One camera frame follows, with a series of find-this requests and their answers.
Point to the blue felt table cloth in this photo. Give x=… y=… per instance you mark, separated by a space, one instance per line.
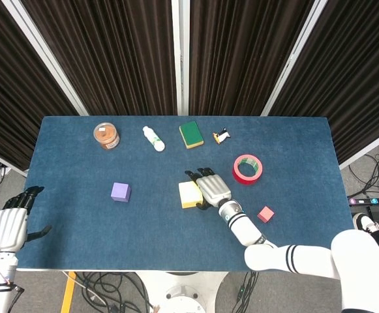
x=111 y=234

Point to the yellow floor tape strip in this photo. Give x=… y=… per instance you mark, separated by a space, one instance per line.
x=68 y=293

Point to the large yellow foam cube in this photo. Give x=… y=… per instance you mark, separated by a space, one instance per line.
x=187 y=194

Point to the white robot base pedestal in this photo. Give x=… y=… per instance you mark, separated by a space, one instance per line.
x=182 y=293

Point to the medium purple foam cube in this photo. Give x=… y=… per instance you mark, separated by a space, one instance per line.
x=120 y=191

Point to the white and black sneaker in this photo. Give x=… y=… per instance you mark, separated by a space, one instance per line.
x=365 y=223

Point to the white plastic bottle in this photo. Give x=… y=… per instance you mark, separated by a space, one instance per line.
x=153 y=138

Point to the white table frame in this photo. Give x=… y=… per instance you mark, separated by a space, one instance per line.
x=143 y=270

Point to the dark brown curtain partition panel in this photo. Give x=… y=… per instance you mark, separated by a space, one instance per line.
x=13 y=98
x=111 y=55
x=241 y=55
x=349 y=81

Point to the red tape roll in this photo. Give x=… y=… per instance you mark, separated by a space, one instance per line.
x=242 y=180

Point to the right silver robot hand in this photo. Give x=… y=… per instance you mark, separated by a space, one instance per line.
x=213 y=189

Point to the clear jar of rubber bands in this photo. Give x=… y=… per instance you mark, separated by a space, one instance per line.
x=106 y=135

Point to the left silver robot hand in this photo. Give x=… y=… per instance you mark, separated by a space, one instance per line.
x=8 y=228

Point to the small red foam cube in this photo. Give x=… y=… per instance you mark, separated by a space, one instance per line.
x=265 y=214

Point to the green and yellow sponge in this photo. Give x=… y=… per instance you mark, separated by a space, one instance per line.
x=190 y=132

